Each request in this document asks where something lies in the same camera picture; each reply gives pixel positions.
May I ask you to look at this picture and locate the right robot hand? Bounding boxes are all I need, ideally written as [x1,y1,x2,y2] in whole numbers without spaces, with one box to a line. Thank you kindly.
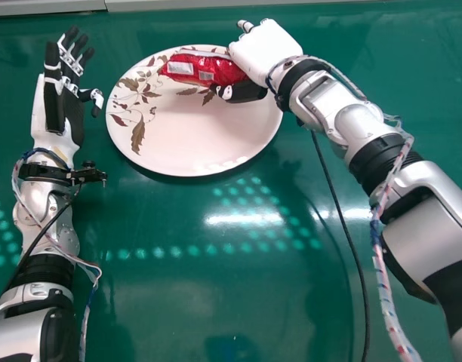
[210,17,332,114]

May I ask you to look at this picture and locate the black cable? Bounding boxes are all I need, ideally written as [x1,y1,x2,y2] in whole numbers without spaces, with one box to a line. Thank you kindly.
[6,183,83,293]
[308,126,370,362]

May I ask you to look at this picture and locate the plate with brown leaf pattern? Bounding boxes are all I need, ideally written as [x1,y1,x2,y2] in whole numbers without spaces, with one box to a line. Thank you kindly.
[105,44,284,177]

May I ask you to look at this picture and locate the red biscuit packet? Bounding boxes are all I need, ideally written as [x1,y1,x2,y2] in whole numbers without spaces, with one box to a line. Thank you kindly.
[157,52,251,88]

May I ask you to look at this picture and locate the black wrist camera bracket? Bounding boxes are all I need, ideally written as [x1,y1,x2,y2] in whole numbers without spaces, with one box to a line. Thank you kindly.
[17,160,108,189]

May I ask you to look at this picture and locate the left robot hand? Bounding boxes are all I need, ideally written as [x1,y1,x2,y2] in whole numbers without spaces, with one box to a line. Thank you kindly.
[29,25,106,170]

